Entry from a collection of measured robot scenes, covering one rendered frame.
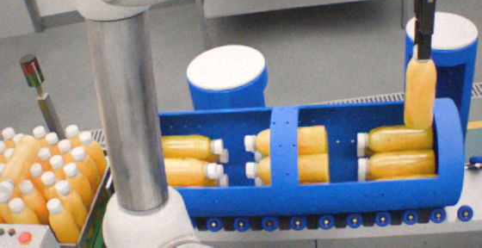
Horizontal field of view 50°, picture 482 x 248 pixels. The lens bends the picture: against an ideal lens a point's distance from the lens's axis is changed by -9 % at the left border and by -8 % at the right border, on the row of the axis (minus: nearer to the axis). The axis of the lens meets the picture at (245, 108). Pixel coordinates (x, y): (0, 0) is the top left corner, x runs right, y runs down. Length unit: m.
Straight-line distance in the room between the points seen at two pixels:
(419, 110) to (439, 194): 0.23
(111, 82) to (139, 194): 0.22
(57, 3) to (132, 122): 4.32
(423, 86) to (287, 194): 0.41
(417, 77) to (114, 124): 0.65
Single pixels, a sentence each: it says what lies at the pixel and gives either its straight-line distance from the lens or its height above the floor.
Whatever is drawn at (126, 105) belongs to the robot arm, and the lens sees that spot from 0.87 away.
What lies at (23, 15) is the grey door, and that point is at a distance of 5.29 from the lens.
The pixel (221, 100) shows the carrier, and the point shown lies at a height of 0.99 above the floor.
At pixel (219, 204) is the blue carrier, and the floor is 1.08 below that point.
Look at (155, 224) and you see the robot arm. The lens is 1.00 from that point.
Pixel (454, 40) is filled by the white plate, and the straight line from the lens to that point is 2.06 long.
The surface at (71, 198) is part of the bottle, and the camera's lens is 1.57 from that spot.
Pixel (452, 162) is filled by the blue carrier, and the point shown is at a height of 1.17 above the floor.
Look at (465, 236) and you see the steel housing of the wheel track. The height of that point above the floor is 0.89.
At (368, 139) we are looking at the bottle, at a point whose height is 1.12.
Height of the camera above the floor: 2.06
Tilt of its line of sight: 36 degrees down
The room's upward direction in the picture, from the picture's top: 10 degrees counter-clockwise
